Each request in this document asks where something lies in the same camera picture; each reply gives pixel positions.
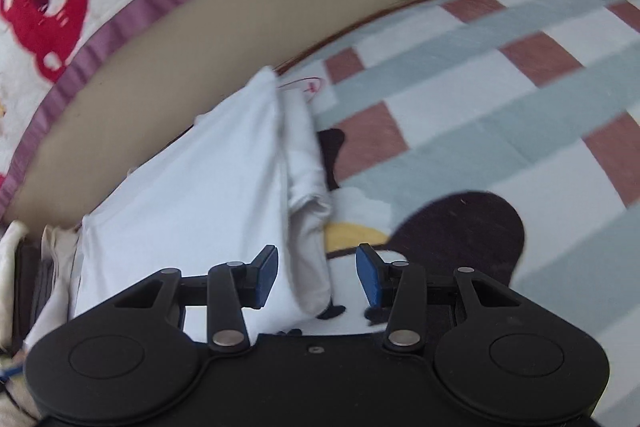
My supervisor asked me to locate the white t-shirt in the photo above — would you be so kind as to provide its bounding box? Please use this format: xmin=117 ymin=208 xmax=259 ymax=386
xmin=70 ymin=66 xmax=335 ymax=343

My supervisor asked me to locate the checked pink and grey blanket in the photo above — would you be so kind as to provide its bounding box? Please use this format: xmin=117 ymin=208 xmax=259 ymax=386
xmin=250 ymin=0 xmax=640 ymax=427

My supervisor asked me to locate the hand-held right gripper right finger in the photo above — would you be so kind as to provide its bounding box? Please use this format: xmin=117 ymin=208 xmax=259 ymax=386
xmin=354 ymin=243 xmax=525 ymax=351

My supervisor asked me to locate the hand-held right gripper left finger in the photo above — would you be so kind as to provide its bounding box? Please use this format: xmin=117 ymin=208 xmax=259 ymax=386
xmin=114 ymin=244 xmax=280 ymax=353

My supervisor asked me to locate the dark grey folded garment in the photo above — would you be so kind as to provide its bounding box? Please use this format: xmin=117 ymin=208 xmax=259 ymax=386
xmin=15 ymin=243 xmax=56 ymax=339

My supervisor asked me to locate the cream folded cloth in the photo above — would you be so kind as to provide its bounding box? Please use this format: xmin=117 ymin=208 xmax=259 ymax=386
xmin=0 ymin=221 xmax=83 ymax=420

